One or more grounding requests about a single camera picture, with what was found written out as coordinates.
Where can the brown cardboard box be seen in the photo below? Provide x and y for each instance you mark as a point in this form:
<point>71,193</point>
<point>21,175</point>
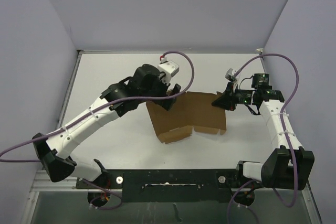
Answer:
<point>192,111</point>

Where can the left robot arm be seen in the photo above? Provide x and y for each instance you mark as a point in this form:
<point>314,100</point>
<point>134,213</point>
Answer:
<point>55,152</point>

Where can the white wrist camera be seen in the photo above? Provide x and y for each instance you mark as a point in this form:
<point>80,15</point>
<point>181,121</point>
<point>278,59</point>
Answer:
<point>232,76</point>
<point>170,68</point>

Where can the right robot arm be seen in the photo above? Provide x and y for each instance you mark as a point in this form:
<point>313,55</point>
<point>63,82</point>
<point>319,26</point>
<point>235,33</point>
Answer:
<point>289,160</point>

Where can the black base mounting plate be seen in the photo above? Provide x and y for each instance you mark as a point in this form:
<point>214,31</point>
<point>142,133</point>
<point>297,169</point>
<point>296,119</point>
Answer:
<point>170,185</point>

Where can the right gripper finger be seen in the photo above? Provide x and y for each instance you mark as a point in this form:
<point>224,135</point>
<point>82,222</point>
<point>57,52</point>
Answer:
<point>224,97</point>
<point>223,104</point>

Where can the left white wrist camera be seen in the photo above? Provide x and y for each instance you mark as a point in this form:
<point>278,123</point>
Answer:
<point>170,68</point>

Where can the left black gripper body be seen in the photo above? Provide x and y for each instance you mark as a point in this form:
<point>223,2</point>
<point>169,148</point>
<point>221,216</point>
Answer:
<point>159,88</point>

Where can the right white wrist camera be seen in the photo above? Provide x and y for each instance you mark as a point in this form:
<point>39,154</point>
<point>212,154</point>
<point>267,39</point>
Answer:
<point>232,76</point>

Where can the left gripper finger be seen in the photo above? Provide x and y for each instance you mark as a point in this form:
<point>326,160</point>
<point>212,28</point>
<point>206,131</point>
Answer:
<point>166,103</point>
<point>175,90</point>

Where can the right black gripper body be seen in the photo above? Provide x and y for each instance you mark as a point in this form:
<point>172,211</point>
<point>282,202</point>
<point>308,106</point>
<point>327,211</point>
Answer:
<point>243,96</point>

